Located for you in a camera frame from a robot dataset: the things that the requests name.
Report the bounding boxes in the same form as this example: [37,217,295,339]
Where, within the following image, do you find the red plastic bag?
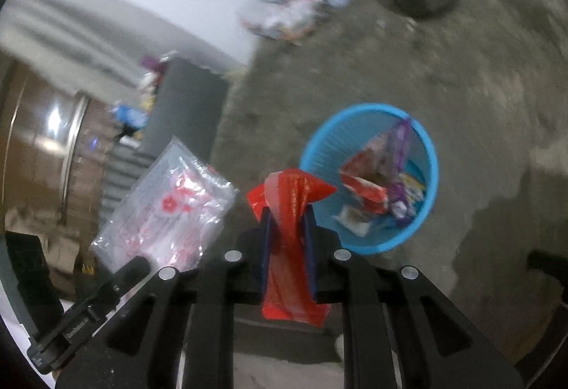
[246,169,336,328]

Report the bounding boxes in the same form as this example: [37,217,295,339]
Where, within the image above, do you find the clear printed plastic bag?
[92,138,238,272]

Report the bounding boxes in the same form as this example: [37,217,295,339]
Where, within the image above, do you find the purple snack wrapper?
[387,117,426,226]

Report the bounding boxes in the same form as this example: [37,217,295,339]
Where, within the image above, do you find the red white snack bag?
[339,133,391,215]

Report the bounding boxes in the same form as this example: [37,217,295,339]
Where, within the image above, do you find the blue plastic trash basket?
[300,103,439,255]

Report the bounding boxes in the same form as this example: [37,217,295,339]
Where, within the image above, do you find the floor trash pile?
[238,0,353,42]

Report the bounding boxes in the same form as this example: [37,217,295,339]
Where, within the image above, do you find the blue detergent bottle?
[112,103,148,130]

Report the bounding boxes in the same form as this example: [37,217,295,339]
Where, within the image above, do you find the grey storage box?
[139,57,229,161]

